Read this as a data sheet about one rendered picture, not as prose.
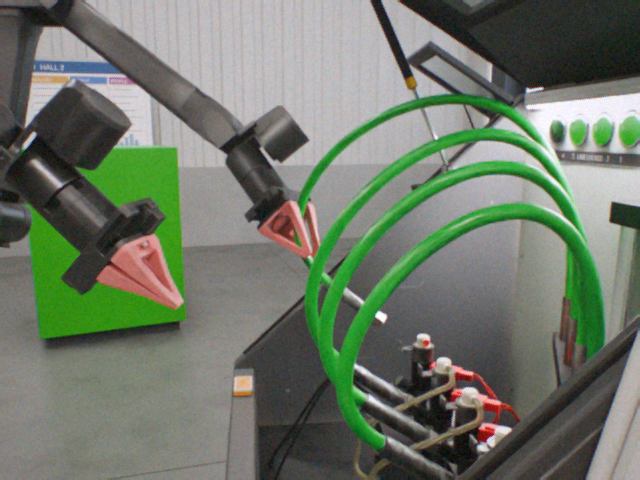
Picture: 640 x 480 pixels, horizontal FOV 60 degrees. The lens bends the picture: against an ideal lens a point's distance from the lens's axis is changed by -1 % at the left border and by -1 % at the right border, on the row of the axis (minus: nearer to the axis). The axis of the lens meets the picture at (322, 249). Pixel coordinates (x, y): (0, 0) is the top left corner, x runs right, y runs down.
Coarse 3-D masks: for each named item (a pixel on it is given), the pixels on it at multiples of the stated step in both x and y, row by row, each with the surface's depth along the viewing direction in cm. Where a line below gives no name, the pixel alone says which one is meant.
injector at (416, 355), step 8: (432, 344) 72; (416, 352) 71; (424, 352) 71; (432, 352) 72; (416, 360) 72; (424, 360) 71; (432, 360) 72; (416, 368) 72; (424, 368) 71; (400, 376) 73; (416, 376) 72; (400, 384) 72; (408, 384) 72; (416, 384) 72; (424, 384) 72; (408, 392) 73; (416, 392) 73; (424, 392) 72; (424, 400) 73; (424, 424) 74; (424, 456) 75
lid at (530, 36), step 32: (416, 0) 99; (448, 0) 90; (480, 0) 84; (512, 0) 75; (544, 0) 70; (576, 0) 66; (608, 0) 63; (448, 32) 100; (480, 32) 91; (512, 32) 84; (544, 32) 79; (576, 32) 73; (608, 32) 69; (512, 64) 97; (544, 64) 89; (576, 64) 83; (608, 64) 77
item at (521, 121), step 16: (432, 96) 72; (448, 96) 72; (464, 96) 71; (480, 96) 71; (384, 112) 74; (400, 112) 73; (496, 112) 71; (512, 112) 70; (368, 128) 75; (528, 128) 70; (336, 144) 76; (544, 144) 70; (320, 160) 77; (320, 176) 78; (304, 192) 78; (304, 208) 79
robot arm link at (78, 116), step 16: (80, 80) 52; (64, 96) 50; (80, 96) 50; (96, 96) 53; (48, 112) 50; (64, 112) 50; (80, 112) 50; (96, 112) 50; (112, 112) 52; (32, 128) 50; (48, 128) 51; (64, 128) 51; (80, 128) 50; (96, 128) 51; (112, 128) 51; (128, 128) 53; (16, 144) 50; (64, 144) 51; (80, 144) 51; (96, 144) 52; (112, 144) 53; (0, 160) 49; (80, 160) 52; (96, 160) 53
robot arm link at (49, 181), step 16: (32, 144) 52; (48, 144) 52; (16, 160) 52; (32, 160) 52; (48, 160) 52; (64, 160) 52; (16, 176) 52; (32, 176) 52; (48, 176) 52; (64, 176) 52; (80, 176) 54; (32, 192) 52; (48, 192) 52
